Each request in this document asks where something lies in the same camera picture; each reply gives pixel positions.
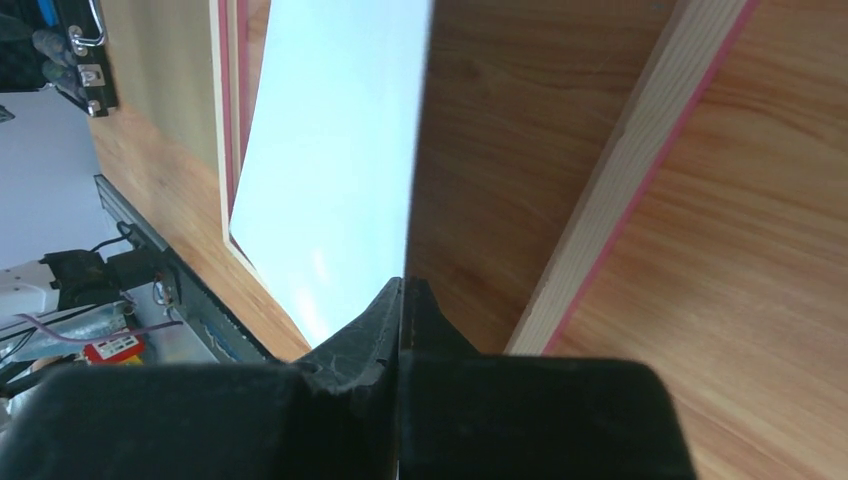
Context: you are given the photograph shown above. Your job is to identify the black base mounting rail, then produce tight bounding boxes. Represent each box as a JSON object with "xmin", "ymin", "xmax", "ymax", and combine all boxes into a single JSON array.
[{"xmin": 94, "ymin": 174, "xmax": 274, "ymax": 364}]

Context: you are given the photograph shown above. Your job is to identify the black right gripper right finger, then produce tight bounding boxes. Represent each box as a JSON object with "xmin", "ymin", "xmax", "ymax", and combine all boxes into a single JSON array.
[{"xmin": 398, "ymin": 278, "xmax": 696, "ymax": 479}]

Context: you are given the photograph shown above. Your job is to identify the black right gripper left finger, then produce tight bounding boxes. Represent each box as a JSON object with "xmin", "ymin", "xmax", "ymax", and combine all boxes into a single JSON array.
[{"xmin": 1, "ymin": 278, "xmax": 403, "ymax": 479}]

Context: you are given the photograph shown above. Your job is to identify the wooden picture frame pink inlay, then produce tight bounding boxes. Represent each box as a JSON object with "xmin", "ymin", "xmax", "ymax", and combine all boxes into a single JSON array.
[{"xmin": 218, "ymin": 1, "xmax": 753, "ymax": 354}]

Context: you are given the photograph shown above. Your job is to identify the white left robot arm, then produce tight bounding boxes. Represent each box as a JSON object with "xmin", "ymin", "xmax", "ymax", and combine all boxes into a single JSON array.
[{"xmin": 1, "ymin": 248, "xmax": 164, "ymax": 318}]

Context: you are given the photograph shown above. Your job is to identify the brown cardboard backing board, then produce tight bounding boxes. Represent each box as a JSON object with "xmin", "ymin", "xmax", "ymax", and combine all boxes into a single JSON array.
[{"xmin": 100, "ymin": 0, "xmax": 218, "ymax": 169}]

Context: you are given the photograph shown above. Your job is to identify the city buildings photo print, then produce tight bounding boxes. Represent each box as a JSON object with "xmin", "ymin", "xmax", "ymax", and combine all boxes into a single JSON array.
[{"xmin": 229, "ymin": 1, "xmax": 433, "ymax": 347}]

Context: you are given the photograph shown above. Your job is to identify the black poker chip case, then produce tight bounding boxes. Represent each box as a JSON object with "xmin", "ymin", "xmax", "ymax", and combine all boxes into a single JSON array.
[{"xmin": 1, "ymin": 0, "xmax": 119, "ymax": 118}]

